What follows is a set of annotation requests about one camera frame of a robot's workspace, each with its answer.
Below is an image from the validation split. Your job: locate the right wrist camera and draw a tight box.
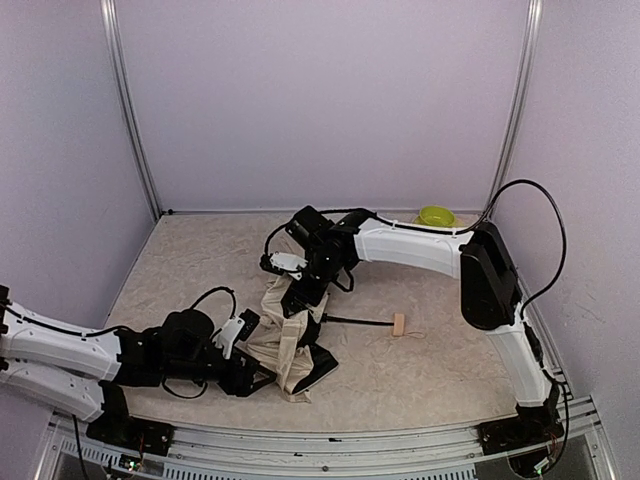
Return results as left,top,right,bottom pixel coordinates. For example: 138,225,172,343
260,252,307,281

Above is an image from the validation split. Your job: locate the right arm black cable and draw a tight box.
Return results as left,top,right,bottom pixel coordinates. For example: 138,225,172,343
482,178,571,321

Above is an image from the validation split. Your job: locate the beige round plate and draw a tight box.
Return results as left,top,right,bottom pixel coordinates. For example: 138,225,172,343
411,215,468,228

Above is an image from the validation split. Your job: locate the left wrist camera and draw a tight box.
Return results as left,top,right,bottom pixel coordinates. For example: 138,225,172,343
212,309,260,360

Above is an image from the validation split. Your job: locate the corner aluminium post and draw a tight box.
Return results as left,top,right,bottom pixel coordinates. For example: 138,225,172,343
485,0,544,215
100,0,163,222

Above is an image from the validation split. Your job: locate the beige folding umbrella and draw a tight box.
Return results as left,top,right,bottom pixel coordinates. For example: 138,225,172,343
246,234,426,405

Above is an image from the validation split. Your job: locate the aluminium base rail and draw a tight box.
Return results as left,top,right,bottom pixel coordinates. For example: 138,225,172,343
34,394,616,480

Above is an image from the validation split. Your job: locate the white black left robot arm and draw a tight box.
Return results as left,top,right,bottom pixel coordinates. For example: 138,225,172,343
1,287,276,422

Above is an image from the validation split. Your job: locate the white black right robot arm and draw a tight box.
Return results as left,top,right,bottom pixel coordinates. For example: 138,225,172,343
262,206,560,428

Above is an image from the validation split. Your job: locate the right corner aluminium post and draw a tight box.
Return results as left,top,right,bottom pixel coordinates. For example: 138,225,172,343
485,0,544,215

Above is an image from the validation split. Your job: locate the green plastic bowl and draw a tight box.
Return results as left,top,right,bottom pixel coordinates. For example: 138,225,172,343
418,205,456,228

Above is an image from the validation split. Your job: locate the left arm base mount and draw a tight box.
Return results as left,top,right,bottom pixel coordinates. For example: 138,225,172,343
86,418,175,457

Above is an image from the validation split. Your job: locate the left corner aluminium post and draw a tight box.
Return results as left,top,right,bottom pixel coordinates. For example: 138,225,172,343
100,0,163,222

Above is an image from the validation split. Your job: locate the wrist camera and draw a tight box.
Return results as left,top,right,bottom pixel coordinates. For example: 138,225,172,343
212,309,260,360
260,252,307,281

